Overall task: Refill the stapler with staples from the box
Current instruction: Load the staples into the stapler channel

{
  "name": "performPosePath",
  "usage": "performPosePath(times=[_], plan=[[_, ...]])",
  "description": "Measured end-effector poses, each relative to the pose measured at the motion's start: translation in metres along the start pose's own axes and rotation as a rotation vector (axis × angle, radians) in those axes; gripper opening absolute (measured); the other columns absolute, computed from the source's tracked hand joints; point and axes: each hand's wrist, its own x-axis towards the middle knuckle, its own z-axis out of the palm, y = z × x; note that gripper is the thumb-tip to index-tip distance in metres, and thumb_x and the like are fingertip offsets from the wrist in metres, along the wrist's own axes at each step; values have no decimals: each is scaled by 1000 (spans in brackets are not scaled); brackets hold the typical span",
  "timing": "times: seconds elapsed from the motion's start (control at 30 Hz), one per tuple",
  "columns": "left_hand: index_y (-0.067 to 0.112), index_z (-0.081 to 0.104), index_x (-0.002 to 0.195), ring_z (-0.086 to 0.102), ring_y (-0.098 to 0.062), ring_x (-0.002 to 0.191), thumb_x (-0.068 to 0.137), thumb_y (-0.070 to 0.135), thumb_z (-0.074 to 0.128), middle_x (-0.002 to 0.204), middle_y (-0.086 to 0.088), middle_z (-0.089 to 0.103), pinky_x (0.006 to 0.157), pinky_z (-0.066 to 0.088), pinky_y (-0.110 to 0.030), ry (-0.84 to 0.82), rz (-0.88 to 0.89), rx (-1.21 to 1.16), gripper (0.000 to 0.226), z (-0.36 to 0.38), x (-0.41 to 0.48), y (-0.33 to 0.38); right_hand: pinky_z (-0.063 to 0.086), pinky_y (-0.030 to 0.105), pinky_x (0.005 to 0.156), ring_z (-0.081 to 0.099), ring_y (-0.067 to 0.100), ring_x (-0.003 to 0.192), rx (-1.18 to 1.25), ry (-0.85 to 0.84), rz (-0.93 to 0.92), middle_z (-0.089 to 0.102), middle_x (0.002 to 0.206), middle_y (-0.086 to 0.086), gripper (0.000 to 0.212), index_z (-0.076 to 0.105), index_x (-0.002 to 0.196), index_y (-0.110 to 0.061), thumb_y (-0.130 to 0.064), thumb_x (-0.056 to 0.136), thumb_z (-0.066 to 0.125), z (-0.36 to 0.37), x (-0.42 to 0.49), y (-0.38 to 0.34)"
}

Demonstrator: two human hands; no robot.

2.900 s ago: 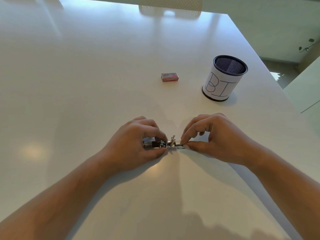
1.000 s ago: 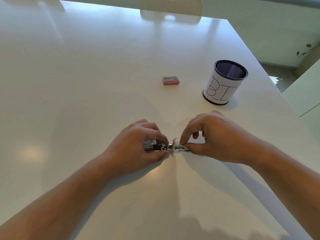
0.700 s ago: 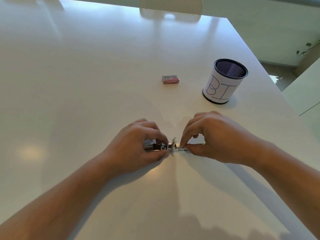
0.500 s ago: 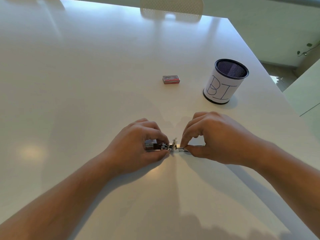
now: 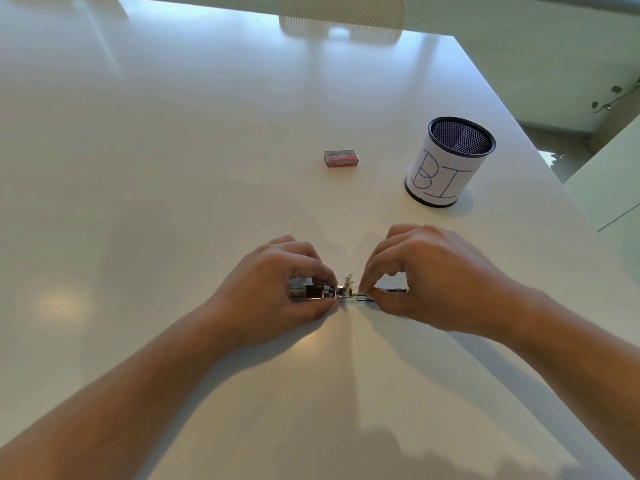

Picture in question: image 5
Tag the person's right forearm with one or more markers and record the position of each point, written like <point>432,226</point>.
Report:
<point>580,359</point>

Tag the silver metal stapler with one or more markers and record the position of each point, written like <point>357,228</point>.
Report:
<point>320,291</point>

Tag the small red staple box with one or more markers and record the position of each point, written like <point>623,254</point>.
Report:
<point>341,158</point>

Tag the white side cabinet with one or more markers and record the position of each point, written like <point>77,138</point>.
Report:
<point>607,184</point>

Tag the black mesh cup paper label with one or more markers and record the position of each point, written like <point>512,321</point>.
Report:
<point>442,169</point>

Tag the person's right hand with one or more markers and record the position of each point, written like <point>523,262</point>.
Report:
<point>450,279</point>

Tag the green trailing plant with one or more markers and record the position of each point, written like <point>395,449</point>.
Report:
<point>616,90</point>

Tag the person's left thumb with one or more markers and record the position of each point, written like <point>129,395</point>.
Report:
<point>317,308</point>

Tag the person's left middle finger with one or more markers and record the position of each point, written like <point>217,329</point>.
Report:
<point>282,239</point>

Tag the person's left hand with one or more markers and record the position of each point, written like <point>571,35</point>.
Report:
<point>260,294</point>

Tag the person's left forearm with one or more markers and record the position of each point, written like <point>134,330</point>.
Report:
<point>115,394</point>

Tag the person's right middle finger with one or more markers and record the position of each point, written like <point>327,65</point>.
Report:
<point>402,228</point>

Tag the person's right thumb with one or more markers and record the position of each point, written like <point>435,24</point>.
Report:
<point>385,302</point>

